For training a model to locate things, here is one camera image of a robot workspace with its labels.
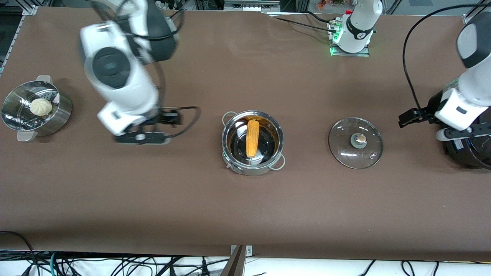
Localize glass pot lid with knob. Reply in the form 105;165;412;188
328;117;384;169

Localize yellow corn cob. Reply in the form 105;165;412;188
245;120;260;158

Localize steel steamer pot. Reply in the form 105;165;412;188
1;75;72;142

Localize black rice cooker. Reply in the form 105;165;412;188
440;77;491;170

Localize white steamed bun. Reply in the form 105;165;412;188
30;99;53;116

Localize brown table mat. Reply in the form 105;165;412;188
0;6;491;262

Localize grey equipment box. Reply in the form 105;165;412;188
224;0;281;12

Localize colourful background items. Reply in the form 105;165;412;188
316;0;348;11

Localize white flat strip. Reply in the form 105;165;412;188
262;11;309;18

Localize steel pot with handles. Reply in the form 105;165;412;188
221;110;287;177

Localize grey-brown support post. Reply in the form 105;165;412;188
220;245;246;276

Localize black arm base cable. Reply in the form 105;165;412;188
274;16;335;34
304;10;339;25

